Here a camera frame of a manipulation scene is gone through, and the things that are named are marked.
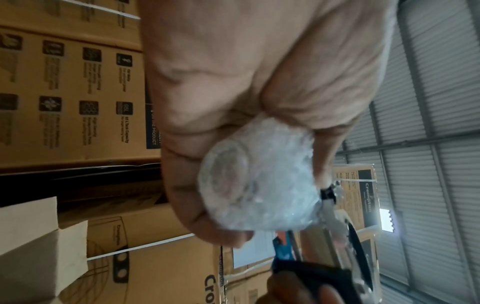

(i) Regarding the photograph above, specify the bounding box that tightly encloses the small cardboard box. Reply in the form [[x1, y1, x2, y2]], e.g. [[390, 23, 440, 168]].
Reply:
[[0, 196, 90, 304]]

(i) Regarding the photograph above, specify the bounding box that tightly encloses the person's left hand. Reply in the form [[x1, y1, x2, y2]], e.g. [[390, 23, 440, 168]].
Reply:
[[138, 0, 399, 248]]

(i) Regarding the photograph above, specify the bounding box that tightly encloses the stack of Crompton cartons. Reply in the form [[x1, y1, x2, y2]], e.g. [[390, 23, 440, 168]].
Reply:
[[0, 0, 384, 304]]

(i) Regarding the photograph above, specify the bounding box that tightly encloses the person's right hand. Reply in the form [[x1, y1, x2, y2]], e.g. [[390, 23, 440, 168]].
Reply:
[[254, 270, 347, 304]]

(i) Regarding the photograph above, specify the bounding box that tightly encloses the tape dispenser with tape roll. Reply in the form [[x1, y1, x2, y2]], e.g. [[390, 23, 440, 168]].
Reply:
[[270, 181, 377, 304]]

